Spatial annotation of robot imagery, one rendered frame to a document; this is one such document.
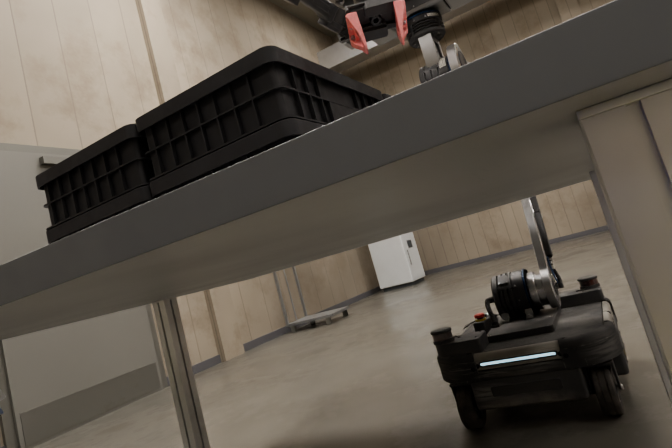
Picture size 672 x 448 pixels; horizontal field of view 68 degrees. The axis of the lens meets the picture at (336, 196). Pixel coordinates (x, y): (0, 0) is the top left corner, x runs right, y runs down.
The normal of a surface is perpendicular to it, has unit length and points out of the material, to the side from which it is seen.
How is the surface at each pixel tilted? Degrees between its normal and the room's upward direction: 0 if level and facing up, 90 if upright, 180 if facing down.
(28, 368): 90
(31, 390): 90
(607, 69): 90
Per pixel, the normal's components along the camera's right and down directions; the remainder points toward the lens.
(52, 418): 0.85, -0.30
